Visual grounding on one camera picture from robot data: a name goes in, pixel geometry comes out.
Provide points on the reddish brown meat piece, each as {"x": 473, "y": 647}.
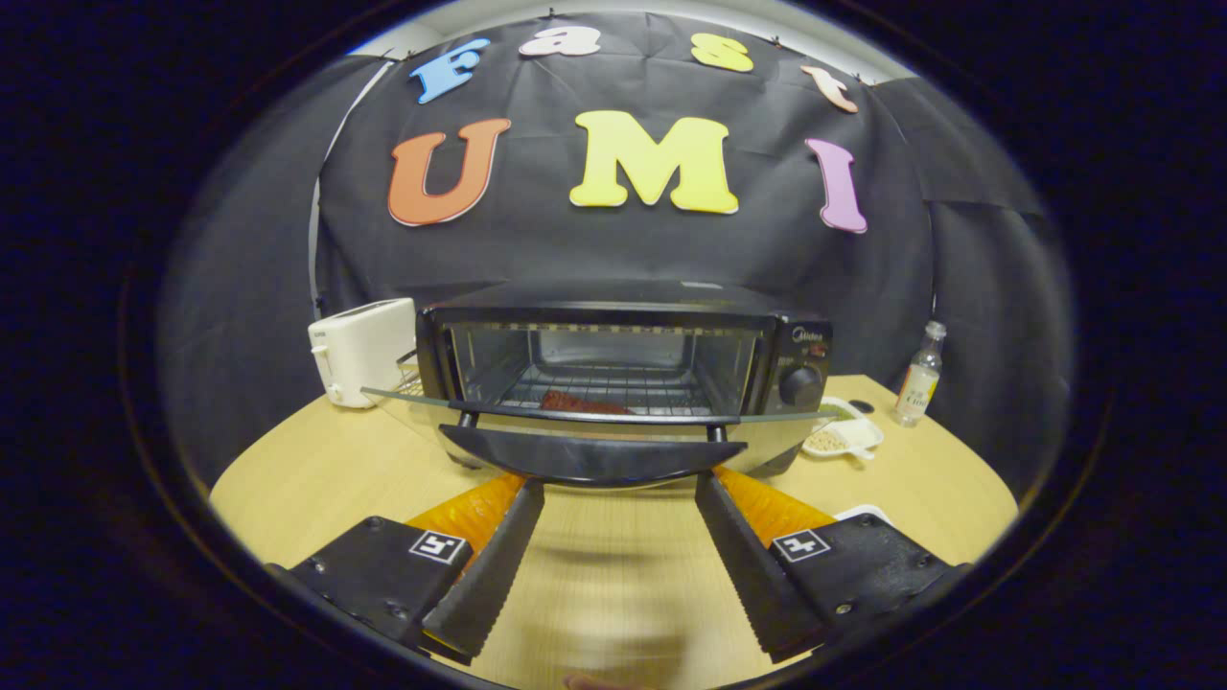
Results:
{"x": 575, "y": 402}

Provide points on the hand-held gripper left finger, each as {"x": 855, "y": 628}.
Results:
{"x": 494, "y": 575}

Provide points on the white rectangular tray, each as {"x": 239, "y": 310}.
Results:
{"x": 861, "y": 512}

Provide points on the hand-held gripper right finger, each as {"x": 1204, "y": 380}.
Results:
{"x": 752, "y": 575}

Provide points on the clear glass bottle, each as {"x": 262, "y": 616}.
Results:
{"x": 918, "y": 388}

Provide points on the black toaster oven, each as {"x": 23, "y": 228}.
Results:
{"x": 796, "y": 345}

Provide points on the white divided dish with grains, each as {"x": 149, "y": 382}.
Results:
{"x": 853, "y": 437}

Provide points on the white bread toaster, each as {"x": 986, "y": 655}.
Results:
{"x": 359, "y": 350}

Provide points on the black backdrop cloth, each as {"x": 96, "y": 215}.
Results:
{"x": 240, "y": 287}

